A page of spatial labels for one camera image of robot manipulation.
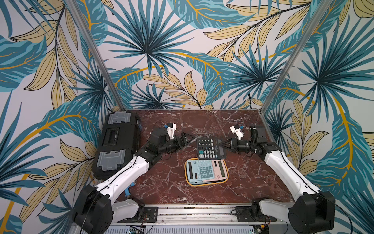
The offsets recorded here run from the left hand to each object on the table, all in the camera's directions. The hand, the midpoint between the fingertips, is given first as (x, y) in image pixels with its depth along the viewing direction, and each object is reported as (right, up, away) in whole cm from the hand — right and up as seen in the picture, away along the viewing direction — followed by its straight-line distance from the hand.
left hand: (190, 142), depth 74 cm
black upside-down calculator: (+10, -3, -1) cm, 10 cm away
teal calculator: (+5, -16, +5) cm, 18 cm away
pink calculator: (+17, -17, +7) cm, 25 cm away
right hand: (+16, -2, +1) cm, 16 cm away
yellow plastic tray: (+9, -23, +4) cm, 25 cm away
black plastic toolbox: (-39, 0, +6) cm, 40 cm away
